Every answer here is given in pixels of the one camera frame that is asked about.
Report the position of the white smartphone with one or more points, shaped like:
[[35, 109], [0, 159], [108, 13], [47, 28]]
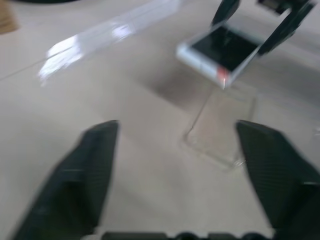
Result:
[[222, 50]]

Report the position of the brown cardboard box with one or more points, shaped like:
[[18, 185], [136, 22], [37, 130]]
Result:
[[7, 15]]

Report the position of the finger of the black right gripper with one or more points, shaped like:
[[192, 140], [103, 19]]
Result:
[[285, 27], [225, 11]]

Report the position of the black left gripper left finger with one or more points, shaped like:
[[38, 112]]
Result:
[[75, 180]]

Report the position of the clear plastic phone case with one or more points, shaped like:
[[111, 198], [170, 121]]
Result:
[[220, 130]]

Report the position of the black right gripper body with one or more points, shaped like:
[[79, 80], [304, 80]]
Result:
[[277, 5]]

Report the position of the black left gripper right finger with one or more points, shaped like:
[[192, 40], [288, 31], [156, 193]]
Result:
[[280, 175]]

